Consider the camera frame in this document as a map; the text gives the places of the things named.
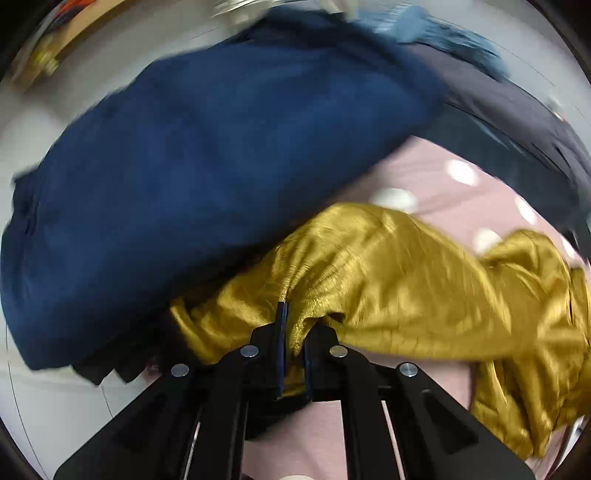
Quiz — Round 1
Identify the wooden furniture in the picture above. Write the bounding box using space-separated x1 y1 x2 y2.
11 0 134 88

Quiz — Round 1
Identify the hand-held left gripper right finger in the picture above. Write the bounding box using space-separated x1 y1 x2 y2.
302 325 536 480

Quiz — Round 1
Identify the pink polka dot blanket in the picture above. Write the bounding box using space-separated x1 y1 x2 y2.
240 134 583 480

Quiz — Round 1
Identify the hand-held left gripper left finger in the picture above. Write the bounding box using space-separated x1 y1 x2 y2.
53 301 296 480

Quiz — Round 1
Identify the navy blue garment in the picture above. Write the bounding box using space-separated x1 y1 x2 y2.
0 9 451 372

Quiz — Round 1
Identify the gold satin garment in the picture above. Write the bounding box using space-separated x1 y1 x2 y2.
168 202 591 460

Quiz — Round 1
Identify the dark grey bedding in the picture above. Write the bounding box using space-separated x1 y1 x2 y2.
406 41 591 232

